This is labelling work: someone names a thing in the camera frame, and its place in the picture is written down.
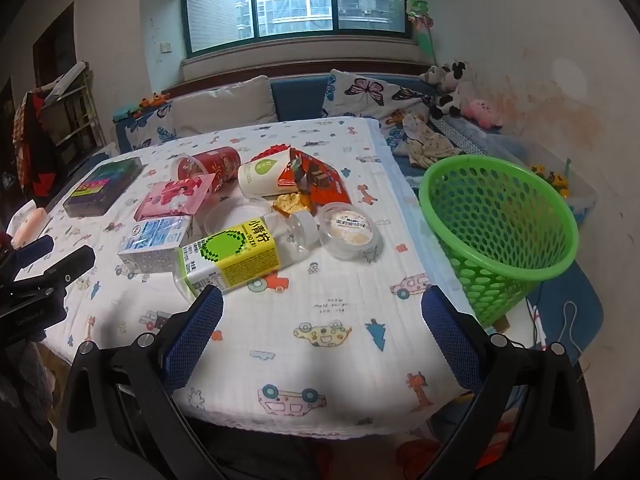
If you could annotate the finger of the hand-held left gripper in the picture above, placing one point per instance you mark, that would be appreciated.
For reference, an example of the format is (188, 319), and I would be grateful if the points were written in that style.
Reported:
(36, 246)
(65, 266)

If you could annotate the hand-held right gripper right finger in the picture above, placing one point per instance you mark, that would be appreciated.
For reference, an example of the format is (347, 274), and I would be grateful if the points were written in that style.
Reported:
(450, 332)

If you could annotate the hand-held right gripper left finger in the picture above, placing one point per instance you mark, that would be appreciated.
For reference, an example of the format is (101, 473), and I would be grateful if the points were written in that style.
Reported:
(196, 332)

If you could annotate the green plastic mesh basket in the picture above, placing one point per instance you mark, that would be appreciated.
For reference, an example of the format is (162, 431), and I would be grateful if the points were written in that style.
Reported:
(480, 270)

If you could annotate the clear bottle yellow green label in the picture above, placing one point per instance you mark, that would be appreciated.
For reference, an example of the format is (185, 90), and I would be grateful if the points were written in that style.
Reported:
(230, 260)

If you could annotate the clear plastic cup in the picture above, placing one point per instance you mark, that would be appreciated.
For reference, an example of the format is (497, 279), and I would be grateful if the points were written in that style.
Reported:
(225, 215)

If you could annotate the colourful striped box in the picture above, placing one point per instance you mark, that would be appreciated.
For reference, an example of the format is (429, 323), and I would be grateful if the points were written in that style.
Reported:
(100, 185)

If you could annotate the blue white milk carton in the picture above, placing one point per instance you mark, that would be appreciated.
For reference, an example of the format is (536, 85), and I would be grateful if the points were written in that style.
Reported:
(155, 240)

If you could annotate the red dark hanging clothes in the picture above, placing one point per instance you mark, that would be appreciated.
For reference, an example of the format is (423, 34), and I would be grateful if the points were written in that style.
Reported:
(35, 150)

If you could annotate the pink packet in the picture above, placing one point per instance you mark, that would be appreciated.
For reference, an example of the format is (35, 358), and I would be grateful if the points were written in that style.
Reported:
(170, 197)

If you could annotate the printed cartoon blanket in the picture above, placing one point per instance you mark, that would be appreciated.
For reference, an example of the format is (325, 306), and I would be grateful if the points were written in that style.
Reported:
(325, 290)

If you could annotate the blue stool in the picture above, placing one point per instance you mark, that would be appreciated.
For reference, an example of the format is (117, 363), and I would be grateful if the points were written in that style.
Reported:
(580, 300)

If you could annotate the metal shelf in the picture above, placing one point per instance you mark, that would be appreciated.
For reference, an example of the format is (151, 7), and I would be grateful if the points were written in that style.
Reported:
(70, 110)

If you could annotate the clear pudding cup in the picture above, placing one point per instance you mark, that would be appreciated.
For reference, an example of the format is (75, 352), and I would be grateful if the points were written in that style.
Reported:
(347, 232)

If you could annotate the small butterfly print pillow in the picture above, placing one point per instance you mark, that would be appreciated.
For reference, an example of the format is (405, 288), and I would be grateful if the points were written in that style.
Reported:
(150, 132)

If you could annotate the yellow crumpled wrapper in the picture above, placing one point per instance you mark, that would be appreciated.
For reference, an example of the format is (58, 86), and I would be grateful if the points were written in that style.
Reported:
(290, 204)

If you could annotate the teal toy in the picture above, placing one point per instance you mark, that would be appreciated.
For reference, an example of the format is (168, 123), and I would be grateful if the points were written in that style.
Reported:
(125, 112)

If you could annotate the white paper cup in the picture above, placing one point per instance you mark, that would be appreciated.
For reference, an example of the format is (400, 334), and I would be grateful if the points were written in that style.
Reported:
(260, 176)

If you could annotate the red paper cup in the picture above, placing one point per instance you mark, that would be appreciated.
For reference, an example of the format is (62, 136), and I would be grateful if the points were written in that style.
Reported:
(220, 162)

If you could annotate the yellow toy vehicle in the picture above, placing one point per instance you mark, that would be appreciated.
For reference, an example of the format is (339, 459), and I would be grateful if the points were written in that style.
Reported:
(552, 177)

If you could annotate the orange toy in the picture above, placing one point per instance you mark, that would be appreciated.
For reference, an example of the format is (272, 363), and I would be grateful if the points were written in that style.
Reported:
(152, 100)

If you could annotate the patterned cream cloth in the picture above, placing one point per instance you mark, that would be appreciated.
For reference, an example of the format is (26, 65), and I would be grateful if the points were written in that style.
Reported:
(430, 142)

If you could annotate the blue checked cloth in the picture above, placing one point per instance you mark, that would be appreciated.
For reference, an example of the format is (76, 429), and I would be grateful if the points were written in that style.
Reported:
(467, 137)

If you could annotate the red snack wrapper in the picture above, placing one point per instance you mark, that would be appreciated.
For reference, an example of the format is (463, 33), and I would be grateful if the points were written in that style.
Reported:
(325, 180)

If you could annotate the clear storage box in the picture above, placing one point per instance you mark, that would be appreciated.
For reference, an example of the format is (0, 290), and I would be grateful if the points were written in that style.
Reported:
(545, 155)

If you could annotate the pink plush toy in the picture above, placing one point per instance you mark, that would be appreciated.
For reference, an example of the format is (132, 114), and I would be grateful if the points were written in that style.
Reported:
(480, 112)

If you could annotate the beige pillow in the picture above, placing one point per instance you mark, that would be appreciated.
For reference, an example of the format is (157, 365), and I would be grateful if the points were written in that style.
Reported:
(225, 105)

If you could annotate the black white plush toy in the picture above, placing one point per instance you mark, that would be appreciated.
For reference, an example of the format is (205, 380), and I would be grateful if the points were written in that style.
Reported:
(452, 90)

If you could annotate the large butterfly print pillow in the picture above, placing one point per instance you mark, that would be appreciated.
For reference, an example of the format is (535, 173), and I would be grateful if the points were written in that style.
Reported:
(365, 90)

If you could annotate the blue sofa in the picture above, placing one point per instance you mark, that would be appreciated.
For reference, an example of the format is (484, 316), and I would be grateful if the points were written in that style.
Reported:
(300, 97)

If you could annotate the colourful pinwheel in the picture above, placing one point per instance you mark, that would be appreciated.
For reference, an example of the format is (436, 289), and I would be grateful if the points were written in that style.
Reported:
(417, 12)

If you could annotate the window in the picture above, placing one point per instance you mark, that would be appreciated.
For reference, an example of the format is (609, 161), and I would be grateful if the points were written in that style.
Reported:
(300, 5)

